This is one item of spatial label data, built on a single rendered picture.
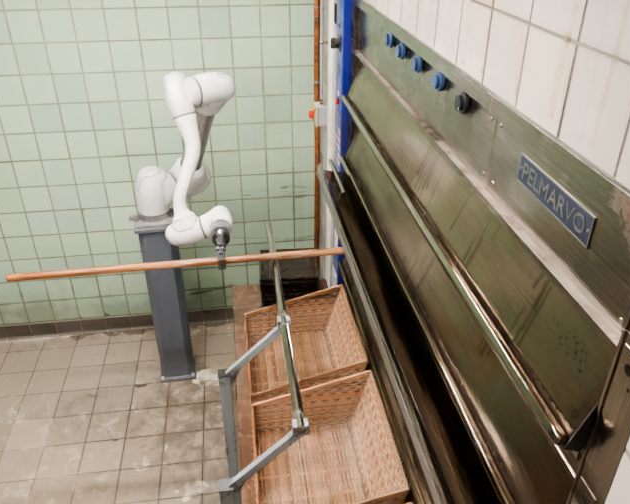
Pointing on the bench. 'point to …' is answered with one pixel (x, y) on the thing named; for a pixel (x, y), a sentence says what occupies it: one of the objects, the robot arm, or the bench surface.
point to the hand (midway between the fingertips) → (221, 260)
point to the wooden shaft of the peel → (172, 264)
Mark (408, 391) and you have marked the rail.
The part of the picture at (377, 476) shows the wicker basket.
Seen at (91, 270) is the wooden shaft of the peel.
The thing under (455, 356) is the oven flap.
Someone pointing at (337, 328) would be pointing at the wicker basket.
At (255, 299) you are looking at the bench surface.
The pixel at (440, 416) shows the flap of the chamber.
